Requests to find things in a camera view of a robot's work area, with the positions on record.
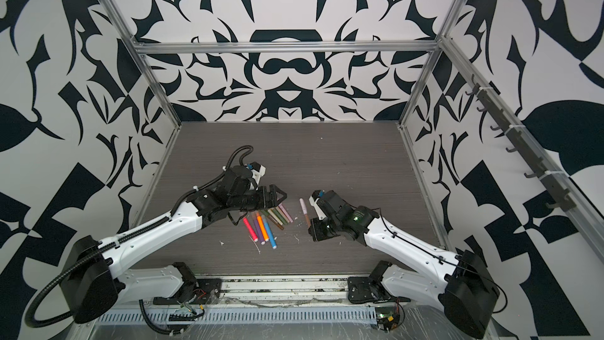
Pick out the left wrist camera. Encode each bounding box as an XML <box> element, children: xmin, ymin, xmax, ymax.
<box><xmin>245</xmin><ymin>162</ymin><xmax>267</xmax><ymax>190</ymax></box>

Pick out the pink pen purple cap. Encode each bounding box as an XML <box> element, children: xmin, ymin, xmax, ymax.
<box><xmin>278</xmin><ymin>204</ymin><xmax>294</xmax><ymax>223</ymax></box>

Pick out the blue marker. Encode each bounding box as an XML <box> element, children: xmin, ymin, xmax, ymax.
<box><xmin>261</xmin><ymin>216</ymin><xmax>278</xmax><ymax>250</ymax></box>

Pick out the green pen tan cap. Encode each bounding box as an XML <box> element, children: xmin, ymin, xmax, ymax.
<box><xmin>273</xmin><ymin>207</ymin><xmax>288</xmax><ymax>224</ymax></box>

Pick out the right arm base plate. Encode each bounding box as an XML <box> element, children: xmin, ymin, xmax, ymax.
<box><xmin>347</xmin><ymin>276</ymin><xmax>395</xmax><ymax>305</ymax></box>

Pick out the white cable duct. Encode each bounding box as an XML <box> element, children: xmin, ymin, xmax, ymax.
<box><xmin>93</xmin><ymin>306</ymin><xmax>378</xmax><ymax>326</ymax></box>

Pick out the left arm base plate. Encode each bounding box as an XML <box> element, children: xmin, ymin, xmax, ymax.
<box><xmin>153</xmin><ymin>278</ymin><xmax>223</xmax><ymax>305</ymax></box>

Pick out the tan pen ochre cap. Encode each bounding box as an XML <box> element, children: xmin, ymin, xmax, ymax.
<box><xmin>267</xmin><ymin>209</ymin><xmax>283</xmax><ymax>226</ymax></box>

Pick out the brown pen green cap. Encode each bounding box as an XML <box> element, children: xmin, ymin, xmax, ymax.
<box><xmin>260</xmin><ymin>210</ymin><xmax>285</xmax><ymax>231</ymax></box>

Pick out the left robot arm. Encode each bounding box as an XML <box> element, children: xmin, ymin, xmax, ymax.
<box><xmin>24</xmin><ymin>145</ymin><xmax>287</xmax><ymax>328</ymax></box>

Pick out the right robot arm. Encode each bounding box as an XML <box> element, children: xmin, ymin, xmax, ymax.
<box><xmin>308</xmin><ymin>190</ymin><xmax>506</xmax><ymax>339</ymax></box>

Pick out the orange marker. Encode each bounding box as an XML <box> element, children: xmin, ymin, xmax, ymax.
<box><xmin>256</xmin><ymin>212</ymin><xmax>269</xmax><ymax>244</ymax></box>

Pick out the red marker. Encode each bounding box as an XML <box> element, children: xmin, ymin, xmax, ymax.
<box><xmin>243</xmin><ymin>217</ymin><xmax>259</xmax><ymax>242</ymax></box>

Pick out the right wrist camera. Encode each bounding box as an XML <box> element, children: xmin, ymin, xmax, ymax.
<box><xmin>309</xmin><ymin>190</ymin><xmax>327</xmax><ymax>220</ymax></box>

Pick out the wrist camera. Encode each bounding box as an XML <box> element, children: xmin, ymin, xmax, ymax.
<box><xmin>245</xmin><ymin>162</ymin><xmax>267</xmax><ymax>190</ymax></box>
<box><xmin>309</xmin><ymin>190</ymin><xmax>327</xmax><ymax>220</ymax></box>

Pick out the purple marker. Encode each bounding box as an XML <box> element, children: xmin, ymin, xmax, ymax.
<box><xmin>251</xmin><ymin>217</ymin><xmax>266</xmax><ymax>245</ymax></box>

